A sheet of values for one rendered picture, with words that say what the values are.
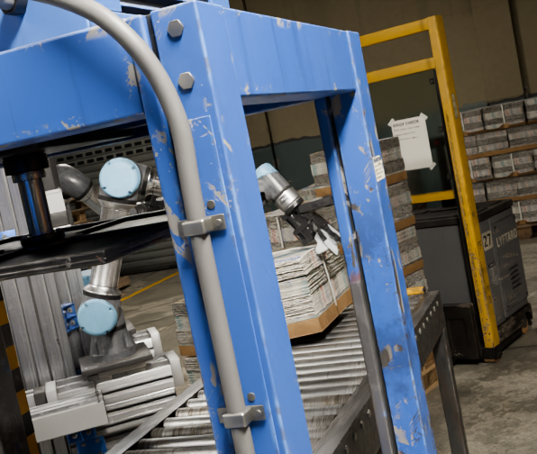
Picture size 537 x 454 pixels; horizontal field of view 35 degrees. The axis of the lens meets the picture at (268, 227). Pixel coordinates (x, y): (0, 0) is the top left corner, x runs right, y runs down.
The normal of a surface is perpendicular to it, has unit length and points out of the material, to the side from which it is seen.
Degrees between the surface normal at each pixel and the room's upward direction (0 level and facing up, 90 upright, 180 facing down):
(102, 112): 90
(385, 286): 90
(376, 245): 90
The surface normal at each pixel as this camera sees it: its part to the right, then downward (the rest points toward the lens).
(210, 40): 0.92, -0.15
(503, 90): -0.33, 0.16
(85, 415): 0.25, 0.04
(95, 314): 0.06, 0.22
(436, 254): -0.60, 0.20
